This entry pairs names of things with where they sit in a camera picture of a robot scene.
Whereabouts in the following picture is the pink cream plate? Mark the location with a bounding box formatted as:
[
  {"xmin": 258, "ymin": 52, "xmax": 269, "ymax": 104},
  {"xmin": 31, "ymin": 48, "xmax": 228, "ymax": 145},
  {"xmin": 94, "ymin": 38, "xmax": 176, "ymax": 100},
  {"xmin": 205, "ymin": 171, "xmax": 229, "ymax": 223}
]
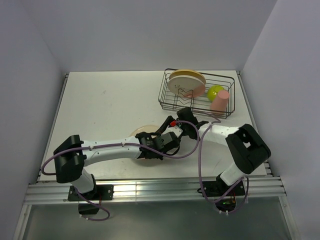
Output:
[
  {"xmin": 167, "ymin": 75, "xmax": 206, "ymax": 98},
  {"xmin": 129, "ymin": 124, "xmax": 159, "ymax": 167}
]

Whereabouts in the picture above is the pink cup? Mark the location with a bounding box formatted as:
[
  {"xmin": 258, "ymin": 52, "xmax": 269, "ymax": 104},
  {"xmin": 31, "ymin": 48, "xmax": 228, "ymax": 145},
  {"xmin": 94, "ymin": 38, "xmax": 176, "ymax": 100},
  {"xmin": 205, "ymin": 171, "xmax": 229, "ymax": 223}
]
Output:
[{"xmin": 210, "ymin": 90, "xmax": 230, "ymax": 112}]

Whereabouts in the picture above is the green ceramic bowl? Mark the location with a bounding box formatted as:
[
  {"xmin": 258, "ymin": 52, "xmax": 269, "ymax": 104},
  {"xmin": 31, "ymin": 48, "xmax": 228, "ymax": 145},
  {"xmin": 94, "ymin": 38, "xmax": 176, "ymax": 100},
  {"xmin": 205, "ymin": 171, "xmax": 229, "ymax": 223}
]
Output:
[{"xmin": 206, "ymin": 85, "xmax": 224, "ymax": 102}]

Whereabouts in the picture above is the yellow cream plate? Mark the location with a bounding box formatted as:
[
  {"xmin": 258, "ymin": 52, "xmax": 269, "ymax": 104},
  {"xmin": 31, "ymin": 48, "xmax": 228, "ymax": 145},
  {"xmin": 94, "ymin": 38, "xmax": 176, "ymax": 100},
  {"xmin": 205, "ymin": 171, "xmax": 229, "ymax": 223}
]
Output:
[{"xmin": 169, "ymin": 69, "xmax": 206, "ymax": 84}]

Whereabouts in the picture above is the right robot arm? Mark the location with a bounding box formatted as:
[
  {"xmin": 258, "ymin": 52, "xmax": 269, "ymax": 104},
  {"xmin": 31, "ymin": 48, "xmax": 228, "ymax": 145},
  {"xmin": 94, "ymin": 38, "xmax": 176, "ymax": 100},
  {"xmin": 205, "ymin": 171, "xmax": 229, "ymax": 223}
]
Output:
[{"xmin": 156, "ymin": 107, "xmax": 272, "ymax": 195}]

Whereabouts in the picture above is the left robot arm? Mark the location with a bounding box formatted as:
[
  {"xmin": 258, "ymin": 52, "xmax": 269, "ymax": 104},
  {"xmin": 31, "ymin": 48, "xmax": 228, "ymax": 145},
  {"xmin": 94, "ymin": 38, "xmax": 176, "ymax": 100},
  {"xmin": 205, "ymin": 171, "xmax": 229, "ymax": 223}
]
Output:
[{"xmin": 53, "ymin": 131, "xmax": 181, "ymax": 200}]

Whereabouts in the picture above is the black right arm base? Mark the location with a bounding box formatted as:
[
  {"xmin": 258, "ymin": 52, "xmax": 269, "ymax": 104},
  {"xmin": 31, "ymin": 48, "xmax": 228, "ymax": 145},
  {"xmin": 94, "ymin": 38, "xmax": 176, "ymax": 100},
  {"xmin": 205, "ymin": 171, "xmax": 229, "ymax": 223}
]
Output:
[{"xmin": 202, "ymin": 180, "xmax": 246, "ymax": 198}]

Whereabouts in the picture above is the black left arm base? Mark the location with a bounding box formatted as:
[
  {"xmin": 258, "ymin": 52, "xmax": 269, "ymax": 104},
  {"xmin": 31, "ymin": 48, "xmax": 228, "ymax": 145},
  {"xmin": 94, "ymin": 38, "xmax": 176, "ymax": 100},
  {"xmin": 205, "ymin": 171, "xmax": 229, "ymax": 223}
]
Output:
[{"xmin": 67, "ymin": 184, "xmax": 114, "ymax": 202}]

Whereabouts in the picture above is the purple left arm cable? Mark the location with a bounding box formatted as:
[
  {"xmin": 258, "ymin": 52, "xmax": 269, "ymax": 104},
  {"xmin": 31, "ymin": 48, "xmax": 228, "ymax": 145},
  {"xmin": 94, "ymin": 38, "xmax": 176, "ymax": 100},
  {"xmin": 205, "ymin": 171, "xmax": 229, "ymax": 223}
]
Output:
[{"xmin": 41, "ymin": 120, "xmax": 201, "ymax": 222}]

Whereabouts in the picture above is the wire dish rack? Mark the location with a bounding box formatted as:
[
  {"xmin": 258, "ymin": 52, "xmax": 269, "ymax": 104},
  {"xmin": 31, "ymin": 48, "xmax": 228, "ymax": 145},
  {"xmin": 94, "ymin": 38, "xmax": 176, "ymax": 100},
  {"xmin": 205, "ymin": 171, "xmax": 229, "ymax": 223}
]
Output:
[{"xmin": 158, "ymin": 68, "xmax": 236, "ymax": 119}]

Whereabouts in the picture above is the aluminium table rail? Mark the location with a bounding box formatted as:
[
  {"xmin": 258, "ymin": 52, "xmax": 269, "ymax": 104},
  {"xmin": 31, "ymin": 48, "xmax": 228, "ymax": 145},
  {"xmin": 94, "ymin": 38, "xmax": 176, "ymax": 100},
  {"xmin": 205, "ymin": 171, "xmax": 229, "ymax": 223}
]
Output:
[{"xmin": 23, "ymin": 175, "xmax": 287, "ymax": 205}]

